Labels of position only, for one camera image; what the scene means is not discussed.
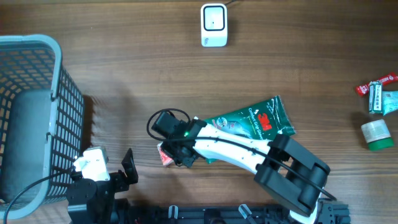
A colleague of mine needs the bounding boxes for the red tissue packet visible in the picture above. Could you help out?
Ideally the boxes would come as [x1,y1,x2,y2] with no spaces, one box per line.
[157,142,174,166]

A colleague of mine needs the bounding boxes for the green 3M gloves packet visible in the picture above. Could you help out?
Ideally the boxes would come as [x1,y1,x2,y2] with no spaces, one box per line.
[203,95,297,164]

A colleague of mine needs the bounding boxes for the red coffee stick sachet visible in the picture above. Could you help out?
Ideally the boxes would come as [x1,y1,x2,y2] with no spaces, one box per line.
[354,72,398,96]

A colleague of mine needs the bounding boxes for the green lid jar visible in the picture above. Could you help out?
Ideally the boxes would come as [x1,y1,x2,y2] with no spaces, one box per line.
[361,119,394,151]

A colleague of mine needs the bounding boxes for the small green white box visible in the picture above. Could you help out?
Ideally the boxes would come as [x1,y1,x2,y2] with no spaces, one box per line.
[369,81,382,114]

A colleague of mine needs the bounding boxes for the clear wet wipes packet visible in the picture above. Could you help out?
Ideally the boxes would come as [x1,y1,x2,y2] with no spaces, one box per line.
[382,91,398,116]

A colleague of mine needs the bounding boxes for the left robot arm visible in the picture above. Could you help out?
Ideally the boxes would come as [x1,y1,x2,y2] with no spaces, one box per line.
[66,147,139,224]

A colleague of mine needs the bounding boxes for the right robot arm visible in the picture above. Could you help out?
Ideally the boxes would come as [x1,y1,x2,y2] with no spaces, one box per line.
[146,108,335,223]

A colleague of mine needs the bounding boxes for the white barcode scanner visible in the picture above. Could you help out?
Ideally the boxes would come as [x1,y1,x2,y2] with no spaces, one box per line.
[200,3,228,47]

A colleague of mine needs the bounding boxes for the grey plastic shopping basket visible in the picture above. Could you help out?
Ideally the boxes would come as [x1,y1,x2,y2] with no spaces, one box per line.
[1,34,85,220]

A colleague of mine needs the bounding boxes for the black left camera cable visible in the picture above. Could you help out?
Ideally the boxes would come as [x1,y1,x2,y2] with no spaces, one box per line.
[2,166,77,224]

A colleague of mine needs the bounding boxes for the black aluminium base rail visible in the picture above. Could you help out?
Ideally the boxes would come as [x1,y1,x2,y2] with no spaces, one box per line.
[125,200,351,224]

